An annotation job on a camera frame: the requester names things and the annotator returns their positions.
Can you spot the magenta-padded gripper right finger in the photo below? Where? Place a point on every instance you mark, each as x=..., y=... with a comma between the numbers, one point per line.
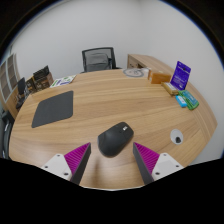
x=148, y=159

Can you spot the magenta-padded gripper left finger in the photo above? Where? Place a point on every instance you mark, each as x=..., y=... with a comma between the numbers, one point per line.
x=77, y=159

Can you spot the black computer mouse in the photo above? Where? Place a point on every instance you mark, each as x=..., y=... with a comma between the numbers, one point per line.
x=113, y=141

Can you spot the dark grey mouse pad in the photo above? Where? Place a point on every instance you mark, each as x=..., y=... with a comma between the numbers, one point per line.
x=53, y=109

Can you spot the small blue pack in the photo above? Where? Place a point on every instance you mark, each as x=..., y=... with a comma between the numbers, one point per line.
x=181, y=101

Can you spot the green pack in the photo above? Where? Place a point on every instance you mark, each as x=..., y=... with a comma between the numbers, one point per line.
x=190, y=100

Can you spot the small tan box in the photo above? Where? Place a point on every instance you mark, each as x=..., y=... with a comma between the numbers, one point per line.
x=170, y=88

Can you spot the white green printed leaflet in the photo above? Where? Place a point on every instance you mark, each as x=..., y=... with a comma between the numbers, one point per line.
x=62, y=81

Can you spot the orange-brown box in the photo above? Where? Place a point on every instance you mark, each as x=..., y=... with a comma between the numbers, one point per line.
x=160, y=77

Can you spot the large dark cardboard box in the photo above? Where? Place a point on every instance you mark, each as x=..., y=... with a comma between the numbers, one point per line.
x=42, y=79

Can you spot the round grey disc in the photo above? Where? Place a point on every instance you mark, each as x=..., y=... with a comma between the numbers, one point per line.
x=133, y=72

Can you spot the purple standing card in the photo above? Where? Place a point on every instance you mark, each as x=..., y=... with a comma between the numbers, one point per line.
x=180, y=76

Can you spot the wooden side cabinet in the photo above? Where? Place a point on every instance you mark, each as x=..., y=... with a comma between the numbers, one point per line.
x=150, y=61

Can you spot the black mesh office chair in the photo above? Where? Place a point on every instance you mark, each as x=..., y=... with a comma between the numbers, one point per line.
x=98, y=60

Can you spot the wooden glass-door shelf unit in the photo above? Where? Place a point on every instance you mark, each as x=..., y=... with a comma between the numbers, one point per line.
x=8, y=83

